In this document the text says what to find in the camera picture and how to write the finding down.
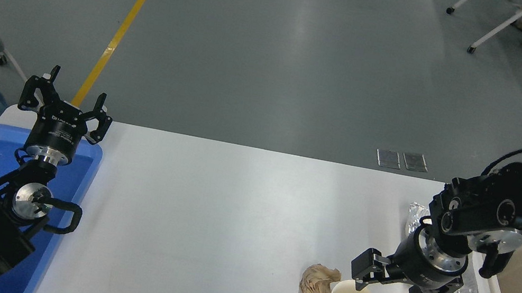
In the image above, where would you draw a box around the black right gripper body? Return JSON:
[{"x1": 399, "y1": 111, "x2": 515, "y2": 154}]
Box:
[{"x1": 387, "y1": 235, "x2": 470, "y2": 293}]

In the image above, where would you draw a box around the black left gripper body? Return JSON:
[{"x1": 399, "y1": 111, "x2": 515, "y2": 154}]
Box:
[{"x1": 23, "y1": 96, "x2": 93, "y2": 162}]

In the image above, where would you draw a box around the silver floor plate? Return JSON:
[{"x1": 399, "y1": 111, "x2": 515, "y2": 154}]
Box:
[
  {"x1": 401, "y1": 150, "x2": 431, "y2": 173},
  {"x1": 375, "y1": 147, "x2": 403, "y2": 169}
]

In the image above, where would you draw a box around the white wheeled chair frame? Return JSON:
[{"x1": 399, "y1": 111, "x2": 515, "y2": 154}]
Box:
[{"x1": 439, "y1": 0, "x2": 522, "y2": 63}]

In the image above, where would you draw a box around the crumpled tan paper ball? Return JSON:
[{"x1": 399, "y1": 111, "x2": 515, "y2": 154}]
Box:
[{"x1": 298, "y1": 262, "x2": 343, "y2": 293}]

